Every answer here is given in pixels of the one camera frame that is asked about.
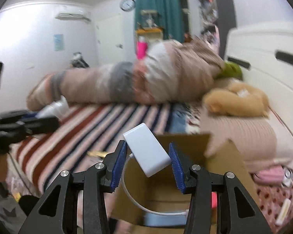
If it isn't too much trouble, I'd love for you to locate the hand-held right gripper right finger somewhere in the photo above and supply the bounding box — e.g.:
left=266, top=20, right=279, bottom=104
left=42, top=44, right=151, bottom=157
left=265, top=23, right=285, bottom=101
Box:
left=169, top=142, right=274, bottom=234

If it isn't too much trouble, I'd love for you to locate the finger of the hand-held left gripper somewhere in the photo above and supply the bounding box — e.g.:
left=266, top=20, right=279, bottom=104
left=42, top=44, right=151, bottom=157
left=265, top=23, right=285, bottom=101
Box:
left=0, top=110, right=59, bottom=135

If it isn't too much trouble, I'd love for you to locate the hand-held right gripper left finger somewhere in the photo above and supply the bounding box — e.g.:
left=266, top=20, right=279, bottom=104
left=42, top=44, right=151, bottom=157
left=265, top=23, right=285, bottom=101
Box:
left=18, top=140, right=128, bottom=234

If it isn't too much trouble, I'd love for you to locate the brown cardboard box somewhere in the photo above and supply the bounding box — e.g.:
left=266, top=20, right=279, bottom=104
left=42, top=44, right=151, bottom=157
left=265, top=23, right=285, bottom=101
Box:
left=111, top=134, right=262, bottom=234

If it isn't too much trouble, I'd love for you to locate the white charging cable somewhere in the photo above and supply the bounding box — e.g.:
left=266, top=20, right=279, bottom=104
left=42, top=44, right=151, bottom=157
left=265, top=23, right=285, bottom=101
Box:
left=122, top=152, right=189, bottom=217

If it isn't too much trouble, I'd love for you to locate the white power adapter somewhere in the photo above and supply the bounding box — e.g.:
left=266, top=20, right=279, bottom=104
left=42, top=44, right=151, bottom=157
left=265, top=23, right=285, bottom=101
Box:
left=122, top=123, right=172, bottom=178

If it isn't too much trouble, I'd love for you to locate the yellow wrapper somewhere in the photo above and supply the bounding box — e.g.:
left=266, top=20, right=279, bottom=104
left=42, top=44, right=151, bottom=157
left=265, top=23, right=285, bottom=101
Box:
left=87, top=151, right=109, bottom=158

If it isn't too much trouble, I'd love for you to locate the striped blanket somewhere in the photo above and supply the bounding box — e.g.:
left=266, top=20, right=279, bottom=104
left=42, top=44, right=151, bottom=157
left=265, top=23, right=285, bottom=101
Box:
left=9, top=102, right=186, bottom=195

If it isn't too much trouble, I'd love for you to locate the beige ribbed pillow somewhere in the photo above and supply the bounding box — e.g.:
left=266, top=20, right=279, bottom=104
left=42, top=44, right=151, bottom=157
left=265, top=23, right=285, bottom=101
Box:
left=200, top=107, right=293, bottom=173

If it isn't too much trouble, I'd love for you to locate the rolled plush blanket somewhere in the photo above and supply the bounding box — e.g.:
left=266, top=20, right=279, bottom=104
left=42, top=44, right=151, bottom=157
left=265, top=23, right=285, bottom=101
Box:
left=26, top=40, right=225, bottom=111

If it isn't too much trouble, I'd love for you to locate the orange plush toy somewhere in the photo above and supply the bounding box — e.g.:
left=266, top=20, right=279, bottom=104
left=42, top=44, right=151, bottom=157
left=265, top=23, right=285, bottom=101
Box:
left=202, top=82, right=270, bottom=117

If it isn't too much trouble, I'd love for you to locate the pink pouch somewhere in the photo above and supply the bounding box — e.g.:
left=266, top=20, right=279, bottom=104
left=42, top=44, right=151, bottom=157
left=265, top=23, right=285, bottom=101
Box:
left=253, top=167, right=286, bottom=185

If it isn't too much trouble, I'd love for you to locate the green plush toy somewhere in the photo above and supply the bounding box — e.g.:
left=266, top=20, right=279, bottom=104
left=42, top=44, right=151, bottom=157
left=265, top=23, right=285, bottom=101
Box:
left=216, top=62, right=244, bottom=80

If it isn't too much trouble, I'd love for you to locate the white air conditioner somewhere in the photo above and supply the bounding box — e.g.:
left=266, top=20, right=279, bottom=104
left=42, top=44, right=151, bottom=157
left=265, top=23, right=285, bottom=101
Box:
left=55, top=12, right=91, bottom=23

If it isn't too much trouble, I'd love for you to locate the white door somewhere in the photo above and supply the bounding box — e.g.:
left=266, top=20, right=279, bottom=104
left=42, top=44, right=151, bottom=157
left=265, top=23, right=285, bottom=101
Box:
left=96, top=12, right=124, bottom=67

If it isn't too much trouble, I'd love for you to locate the pink bottle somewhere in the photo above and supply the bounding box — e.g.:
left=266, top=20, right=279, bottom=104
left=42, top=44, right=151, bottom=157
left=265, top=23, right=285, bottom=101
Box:
left=136, top=36, right=148, bottom=60

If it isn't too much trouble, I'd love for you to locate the white headboard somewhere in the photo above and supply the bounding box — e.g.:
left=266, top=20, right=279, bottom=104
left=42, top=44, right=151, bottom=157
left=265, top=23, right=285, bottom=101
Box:
left=225, top=26, right=293, bottom=152

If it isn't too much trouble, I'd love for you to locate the teal curtain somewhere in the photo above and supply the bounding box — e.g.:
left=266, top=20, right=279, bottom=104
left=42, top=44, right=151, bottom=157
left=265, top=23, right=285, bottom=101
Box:
left=134, top=0, right=186, bottom=43

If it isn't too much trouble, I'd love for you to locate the blue wall poster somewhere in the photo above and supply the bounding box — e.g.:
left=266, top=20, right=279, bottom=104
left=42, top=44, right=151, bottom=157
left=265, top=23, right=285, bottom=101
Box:
left=54, top=34, right=65, bottom=51

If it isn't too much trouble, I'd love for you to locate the round wall clock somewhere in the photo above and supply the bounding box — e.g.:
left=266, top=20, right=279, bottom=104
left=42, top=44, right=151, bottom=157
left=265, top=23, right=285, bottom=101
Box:
left=120, top=0, right=136, bottom=12

